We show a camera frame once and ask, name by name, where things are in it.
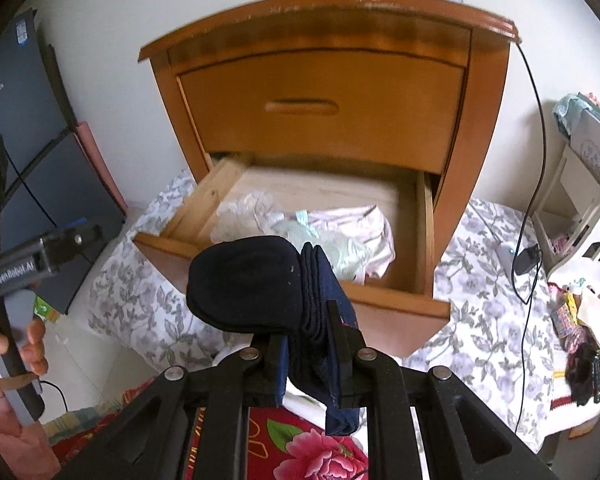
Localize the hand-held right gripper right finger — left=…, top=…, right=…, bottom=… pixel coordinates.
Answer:
left=326, top=301, right=566, bottom=480

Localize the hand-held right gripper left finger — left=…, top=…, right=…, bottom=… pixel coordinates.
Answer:
left=55, top=332, right=288, bottom=480

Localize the wooden drawer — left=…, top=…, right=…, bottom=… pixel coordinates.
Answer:
left=132, top=152, right=452, bottom=358
left=176, top=52, right=468, bottom=173

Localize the navy socks pair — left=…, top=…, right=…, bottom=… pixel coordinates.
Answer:
left=186, top=236, right=366, bottom=437

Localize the pink underwear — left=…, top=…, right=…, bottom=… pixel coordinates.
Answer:
left=265, top=205, right=396, bottom=286

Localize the person's left forearm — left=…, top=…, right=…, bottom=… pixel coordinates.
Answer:
left=0, top=390, right=61, bottom=480

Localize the mint patterned underwear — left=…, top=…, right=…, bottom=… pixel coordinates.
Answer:
left=275, top=210, right=366, bottom=281

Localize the pale lace underwear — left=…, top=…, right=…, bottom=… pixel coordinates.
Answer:
left=212, top=191, right=291, bottom=248

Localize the closed wooden drawer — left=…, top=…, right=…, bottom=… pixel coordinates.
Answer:
left=176, top=52, right=468, bottom=173

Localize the small green packet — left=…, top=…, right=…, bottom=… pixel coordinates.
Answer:
left=32, top=295, right=62, bottom=323

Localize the red floral blanket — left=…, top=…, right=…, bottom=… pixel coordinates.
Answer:
left=50, top=380, right=376, bottom=480

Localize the dark blue cabinet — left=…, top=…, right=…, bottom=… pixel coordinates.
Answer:
left=0, top=7, right=127, bottom=316

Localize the pink board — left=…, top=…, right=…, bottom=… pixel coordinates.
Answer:
left=75, top=120, right=129, bottom=213

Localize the grey floral bed sheet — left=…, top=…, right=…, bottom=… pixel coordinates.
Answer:
left=87, top=167, right=561, bottom=453

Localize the black power adapter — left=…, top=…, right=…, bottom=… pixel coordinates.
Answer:
left=514, top=244, right=542, bottom=277

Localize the colourful patterned packet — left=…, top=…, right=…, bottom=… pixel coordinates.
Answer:
left=550, top=300, right=583, bottom=346

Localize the black cloth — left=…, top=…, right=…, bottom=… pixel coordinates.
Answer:
left=565, top=345, right=596, bottom=407

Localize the cream paper bag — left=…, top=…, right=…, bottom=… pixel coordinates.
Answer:
left=577, top=290, right=600, bottom=356

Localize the white openwork rack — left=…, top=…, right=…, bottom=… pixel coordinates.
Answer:
left=531, top=140, right=600, bottom=286

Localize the wooden nightstand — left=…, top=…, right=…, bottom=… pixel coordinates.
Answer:
left=139, top=0, right=522, bottom=306

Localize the grey white album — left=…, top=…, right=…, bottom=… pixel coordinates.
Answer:
left=570, top=109, right=600, bottom=191

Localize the light blue cloth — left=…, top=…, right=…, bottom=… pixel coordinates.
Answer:
left=552, top=95, right=588, bottom=138

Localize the black adapter cable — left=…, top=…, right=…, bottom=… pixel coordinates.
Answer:
left=512, top=272, right=536, bottom=436

